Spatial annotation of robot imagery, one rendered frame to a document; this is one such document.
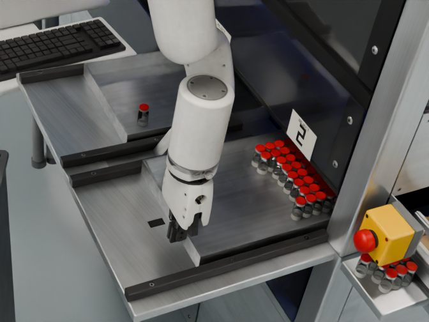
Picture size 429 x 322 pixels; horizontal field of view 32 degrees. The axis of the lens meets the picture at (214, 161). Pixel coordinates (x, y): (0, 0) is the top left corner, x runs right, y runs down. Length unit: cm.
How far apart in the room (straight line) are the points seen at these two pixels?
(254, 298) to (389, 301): 48
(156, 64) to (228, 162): 36
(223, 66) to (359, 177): 31
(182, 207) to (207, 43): 30
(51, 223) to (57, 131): 105
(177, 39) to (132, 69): 73
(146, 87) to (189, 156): 57
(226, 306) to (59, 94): 69
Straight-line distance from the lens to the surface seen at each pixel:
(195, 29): 101
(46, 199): 265
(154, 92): 167
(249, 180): 149
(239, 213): 142
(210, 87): 110
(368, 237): 126
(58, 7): 204
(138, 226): 137
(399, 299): 137
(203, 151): 113
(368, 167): 126
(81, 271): 243
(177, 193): 121
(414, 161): 131
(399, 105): 117
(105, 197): 142
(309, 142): 139
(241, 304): 183
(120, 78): 171
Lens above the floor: 188
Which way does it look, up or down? 41 degrees down
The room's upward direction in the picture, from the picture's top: 11 degrees clockwise
